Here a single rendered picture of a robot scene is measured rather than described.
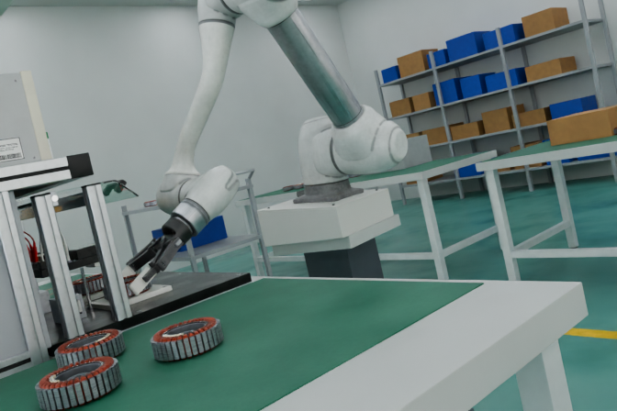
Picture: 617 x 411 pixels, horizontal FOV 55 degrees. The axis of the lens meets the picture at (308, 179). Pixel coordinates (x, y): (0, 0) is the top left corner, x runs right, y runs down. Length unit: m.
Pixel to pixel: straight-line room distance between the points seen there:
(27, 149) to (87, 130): 5.90
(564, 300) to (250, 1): 1.06
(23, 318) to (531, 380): 0.86
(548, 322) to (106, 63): 6.98
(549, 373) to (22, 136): 1.08
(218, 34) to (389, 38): 7.73
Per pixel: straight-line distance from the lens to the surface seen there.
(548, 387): 0.94
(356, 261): 1.95
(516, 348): 0.80
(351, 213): 1.84
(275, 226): 1.94
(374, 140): 1.77
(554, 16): 7.39
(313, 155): 1.92
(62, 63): 7.36
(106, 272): 1.27
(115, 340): 1.09
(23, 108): 1.39
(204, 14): 1.69
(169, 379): 0.89
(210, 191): 1.57
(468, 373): 0.72
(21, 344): 1.23
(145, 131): 7.53
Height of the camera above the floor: 1.01
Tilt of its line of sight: 2 degrees down
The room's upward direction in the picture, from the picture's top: 13 degrees counter-clockwise
